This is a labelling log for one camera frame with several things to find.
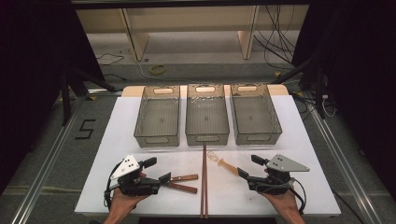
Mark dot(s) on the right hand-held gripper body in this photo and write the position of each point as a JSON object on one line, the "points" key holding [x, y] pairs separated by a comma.
{"points": [[274, 183]]}

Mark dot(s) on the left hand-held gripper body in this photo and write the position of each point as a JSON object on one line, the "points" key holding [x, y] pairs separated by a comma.
{"points": [[137, 183]]}

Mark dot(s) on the transparent grey plastic bin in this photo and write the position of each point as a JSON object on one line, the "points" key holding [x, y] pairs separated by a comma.
{"points": [[207, 119], [158, 119], [255, 118]]}

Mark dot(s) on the person's right hand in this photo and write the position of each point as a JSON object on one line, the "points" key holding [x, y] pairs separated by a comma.
{"points": [[285, 203]]}

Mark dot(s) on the person's left hand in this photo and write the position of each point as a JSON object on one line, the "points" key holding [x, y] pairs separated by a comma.
{"points": [[124, 203]]}

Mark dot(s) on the white table sheet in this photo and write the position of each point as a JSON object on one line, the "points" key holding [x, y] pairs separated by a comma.
{"points": [[236, 196]]}

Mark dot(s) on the black metal stand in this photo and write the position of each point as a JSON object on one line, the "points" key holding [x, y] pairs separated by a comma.
{"points": [[319, 93], [65, 99]]}

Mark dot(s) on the yellow tape roll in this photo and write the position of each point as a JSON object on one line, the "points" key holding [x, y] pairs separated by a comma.
{"points": [[157, 69]]}

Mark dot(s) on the light wooden desk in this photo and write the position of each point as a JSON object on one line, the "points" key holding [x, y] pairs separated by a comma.
{"points": [[137, 40]]}

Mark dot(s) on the black curtain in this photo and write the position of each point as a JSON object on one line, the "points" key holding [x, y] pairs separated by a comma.
{"points": [[31, 77], [361, 77]]}

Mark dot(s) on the aluminium floor rail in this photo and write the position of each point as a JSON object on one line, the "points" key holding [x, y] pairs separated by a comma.
{"points": [[46, 168], [345, 168]]}

